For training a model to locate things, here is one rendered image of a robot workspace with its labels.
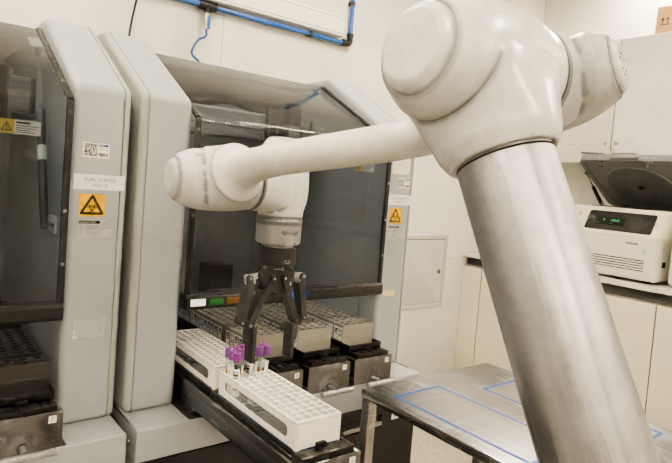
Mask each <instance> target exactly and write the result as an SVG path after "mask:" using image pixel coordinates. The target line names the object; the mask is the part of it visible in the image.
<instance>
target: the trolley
mask: <svg viewBox="0 0 672 463"><path fill-rule="evenodd" d="M361 397H362V398H363V400H362V412H361V423H360V435H359V447H358V450H361V455H360V463H372V455H373V443H374V431H375V419H376V408H377V406H379V407H381V408H382V409H384V410H386V411H388V412H390V413H392V414H394V415H395V416H397V417H399V418H401V419H403V420H405V421H407V422H408V423H410V424H412V425H414V426H416V427H418V428H420V429H421V430H423V431H425V432H427V433H429V434H431V435H433V436H435V437H436V438H438V439H440V440H442V441H444V442H446V443H448V444H449V445H451V446H453V447H455V448H457V449H459V450H461V451H462V452H464V453H466V454H468V455H470V456H472V463H538V461H537V457H536V454H535V450H534V447H533V443H532V440H531V436H530V432H529V429H528V425H527V422H526V418H525V415H524V411H523V408H522V404H521V401H520V397H519V393H518V390H517V386H516V383H515V379H514V376H513V372H511V371H508V370H505V369H502V368H500V367H497V366H494V365H491V364H489V363H483V364H478V365H473V366H468V367H464V368H459V369H454V370H450V371H445V372H440V373H435V374H431V375H426V376H421V377H417V378H412V379H407V380H402V381H398V382H393V383H388V384H383V385H379V386H374V387H369V388H365V389H362V393H361ZM648 425H649V428H650V431H651V434H652V437H653V440H654V443H655V446H656V449H657V452H658V455H659V458H660V461H661V463H672V430H669V429H666V428H663V427H661V426H658V425H655V424H653V423H650V422H648Z"/></svg>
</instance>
